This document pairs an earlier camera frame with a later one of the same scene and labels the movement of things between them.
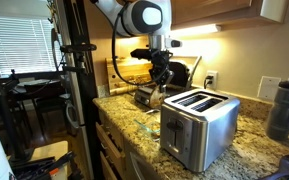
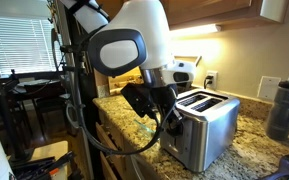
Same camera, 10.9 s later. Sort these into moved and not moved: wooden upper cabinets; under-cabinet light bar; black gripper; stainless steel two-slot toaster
Moved: black gripper
Not moved: under-cabinet light bar; wooden upper cabinets; stainless steel two-slot toaster
